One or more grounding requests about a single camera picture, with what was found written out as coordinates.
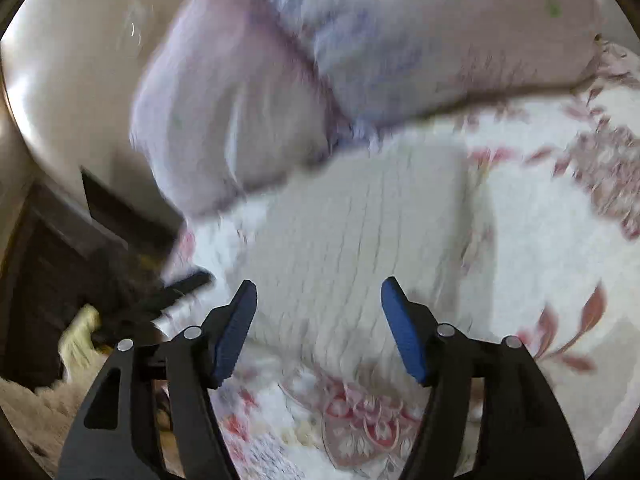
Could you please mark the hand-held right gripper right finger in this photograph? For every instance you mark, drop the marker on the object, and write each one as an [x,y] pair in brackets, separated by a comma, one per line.
[406,340]

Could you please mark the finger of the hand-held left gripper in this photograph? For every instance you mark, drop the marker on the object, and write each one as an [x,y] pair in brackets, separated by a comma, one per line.
[192,282]

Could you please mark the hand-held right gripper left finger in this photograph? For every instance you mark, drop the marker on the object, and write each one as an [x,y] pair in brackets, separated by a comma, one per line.
[231,340]

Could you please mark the white knitted garment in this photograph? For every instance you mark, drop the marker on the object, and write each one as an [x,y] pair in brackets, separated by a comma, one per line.
[350,240]

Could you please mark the yellow cloth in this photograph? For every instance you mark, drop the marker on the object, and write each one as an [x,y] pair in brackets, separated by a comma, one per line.
[79,342]

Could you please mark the dark wooden nightstand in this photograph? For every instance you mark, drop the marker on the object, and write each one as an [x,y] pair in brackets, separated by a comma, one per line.
[45,270]

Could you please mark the beige fluffy rug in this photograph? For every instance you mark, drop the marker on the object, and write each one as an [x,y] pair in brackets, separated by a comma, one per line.
[35,415]

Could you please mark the lavender pillow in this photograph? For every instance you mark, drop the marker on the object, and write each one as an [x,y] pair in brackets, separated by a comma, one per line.
[220,110]

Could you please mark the floral bedsheet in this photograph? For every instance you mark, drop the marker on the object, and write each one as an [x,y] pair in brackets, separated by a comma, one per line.
[550,240]

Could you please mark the white padded headboard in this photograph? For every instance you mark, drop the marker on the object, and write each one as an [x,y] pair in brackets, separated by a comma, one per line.
[75,60]

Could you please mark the pale pink pillow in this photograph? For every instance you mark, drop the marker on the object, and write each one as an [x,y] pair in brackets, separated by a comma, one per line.
[440,30]

